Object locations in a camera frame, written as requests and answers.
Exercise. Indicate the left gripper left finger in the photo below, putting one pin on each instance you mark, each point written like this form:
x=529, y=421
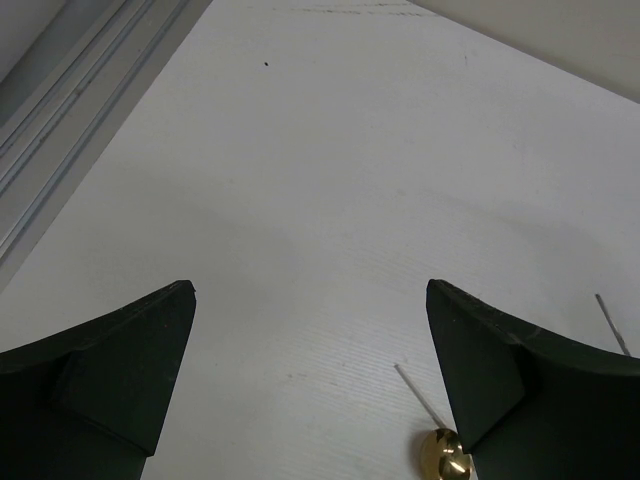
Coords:
x=90, y=402

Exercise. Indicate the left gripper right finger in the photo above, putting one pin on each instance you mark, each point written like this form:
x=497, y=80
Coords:
x=529, y=403

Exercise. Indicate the gold spoon green handle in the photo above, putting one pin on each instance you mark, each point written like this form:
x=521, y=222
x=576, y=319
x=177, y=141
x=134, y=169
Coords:
x=441, y=457

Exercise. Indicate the thin white chopstick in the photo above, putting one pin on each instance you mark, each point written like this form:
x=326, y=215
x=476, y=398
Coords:
x=421, y=398

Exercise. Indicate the aluminium frame rail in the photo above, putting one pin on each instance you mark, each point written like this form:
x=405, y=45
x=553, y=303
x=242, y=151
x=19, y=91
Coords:
x=67, y=97

